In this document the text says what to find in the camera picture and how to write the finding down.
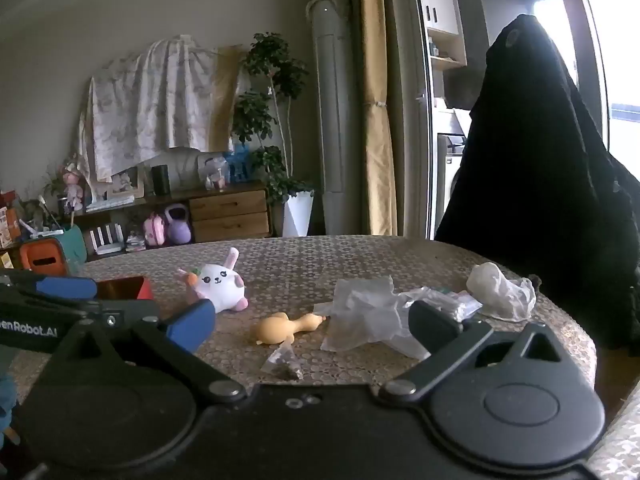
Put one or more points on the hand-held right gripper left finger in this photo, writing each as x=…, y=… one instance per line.
x=191, y=324

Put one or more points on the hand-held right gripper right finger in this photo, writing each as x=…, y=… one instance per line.
x=434, y=324

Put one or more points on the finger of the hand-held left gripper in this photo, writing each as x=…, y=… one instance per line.
x=65, y=287
x=127, y=307

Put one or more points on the red tin box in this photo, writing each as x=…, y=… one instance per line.
x=122, y=287

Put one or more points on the white bunny plush toy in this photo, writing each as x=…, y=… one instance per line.
x=220, y=284

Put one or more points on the white translucent plastic bag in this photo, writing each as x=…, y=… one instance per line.
x=362, y=317

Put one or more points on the yellow rubber duck toy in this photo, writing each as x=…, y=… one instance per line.
x=285, y=329

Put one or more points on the orange and teal storage stool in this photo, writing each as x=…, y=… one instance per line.
x=50, y=255

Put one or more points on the white router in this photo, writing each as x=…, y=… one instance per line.
x=105, y=241

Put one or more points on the crumpled white plastic bag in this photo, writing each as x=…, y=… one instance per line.
x=500, y=290

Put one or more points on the pink backpack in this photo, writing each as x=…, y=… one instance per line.
x=154, y=230

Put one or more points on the orange snack boxes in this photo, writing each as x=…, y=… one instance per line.
x=7, y=225

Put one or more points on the purple kettlebell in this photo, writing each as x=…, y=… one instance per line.
x=177, y=225

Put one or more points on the pink doll figure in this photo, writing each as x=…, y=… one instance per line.
x=73, y=190

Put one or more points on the small clear bag dark contents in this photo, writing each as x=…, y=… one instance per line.
x=283, y=362

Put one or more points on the wooden tv cabinet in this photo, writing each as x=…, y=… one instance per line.
x=230, y=215

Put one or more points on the washing machine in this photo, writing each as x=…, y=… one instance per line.
x=449, y=175

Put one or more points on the white planter pot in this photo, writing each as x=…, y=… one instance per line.
x=297, y=215

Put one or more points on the clear toy package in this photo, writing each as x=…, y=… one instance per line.
x=212, y=171

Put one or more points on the blue toy figure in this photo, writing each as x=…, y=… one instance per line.
x=238, y=165

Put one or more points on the black coat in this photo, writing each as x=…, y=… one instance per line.
x=540, y=185

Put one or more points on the floral white cloth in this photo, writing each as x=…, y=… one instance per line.
x=150, y=105

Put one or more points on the green potted plant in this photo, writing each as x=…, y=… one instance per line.
x=272, y=125

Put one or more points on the yellow curtain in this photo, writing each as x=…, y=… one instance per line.
x=377, y=100

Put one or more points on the grey tower air conditioner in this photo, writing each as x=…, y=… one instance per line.
x=335, y=110

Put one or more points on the photo frame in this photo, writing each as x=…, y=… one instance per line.
x=125, y=182

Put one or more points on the white wall shelf cabinet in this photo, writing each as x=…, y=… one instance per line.
x=440, y=15

